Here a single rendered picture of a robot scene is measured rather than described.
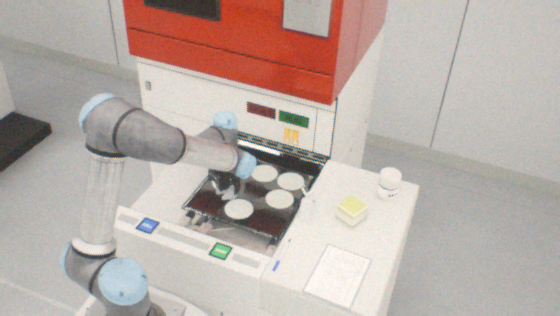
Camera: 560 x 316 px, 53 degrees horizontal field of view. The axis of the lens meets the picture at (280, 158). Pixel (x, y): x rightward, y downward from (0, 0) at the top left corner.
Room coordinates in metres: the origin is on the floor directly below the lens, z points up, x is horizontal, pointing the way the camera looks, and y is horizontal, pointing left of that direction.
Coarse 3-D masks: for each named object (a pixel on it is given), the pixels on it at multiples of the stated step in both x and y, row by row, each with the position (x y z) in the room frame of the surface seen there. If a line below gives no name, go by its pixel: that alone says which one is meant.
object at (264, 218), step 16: (256, 160) 1.71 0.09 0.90; (304, 176) 1.63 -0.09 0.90; (208, 192) 1.51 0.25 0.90; (240, 192) 1.52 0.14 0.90; (256, 192) 1.52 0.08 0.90; (208, 208) 1.42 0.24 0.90; (224, 208) 1.43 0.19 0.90; (256, 208) 1.44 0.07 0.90; (272, 208) 1.44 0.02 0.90; (288, 208) 1.45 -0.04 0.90; (240, 224) 1.36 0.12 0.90; (256, 224) 1.36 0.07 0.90; (272, 224) 1.36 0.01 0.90
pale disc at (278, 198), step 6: (270, 192) 1.52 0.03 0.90; (276, 192) 1.53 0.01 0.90; (282, 192) 1.53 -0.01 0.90; (288, 192) 1.53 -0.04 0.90; (270, 198) 1.49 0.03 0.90; (276, 198) 1.49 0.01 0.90; (282, 198) 1.50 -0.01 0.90; (288, 198) 1.50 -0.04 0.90; (270, 204) 1.46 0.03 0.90; (276, 204) 1.46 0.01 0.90; (282, 204) 1.46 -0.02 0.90; (288, 204) 1.47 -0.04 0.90
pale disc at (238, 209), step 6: (228, 204) 1.45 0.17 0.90; (234, 204) 1.45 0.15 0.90; (240, 204) 1.45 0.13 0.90; (246, 204) 1.45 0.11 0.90; (228, 210) 1.42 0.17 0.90; (234, 210) 1.42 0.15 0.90; (240, 210) 1.42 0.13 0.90; (246, 210) 1.42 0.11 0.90; (252, 210) 1.43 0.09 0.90; (234, 216) 1.39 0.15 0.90; (240, 216) 1.39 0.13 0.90; (246, 216) 1.39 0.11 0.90
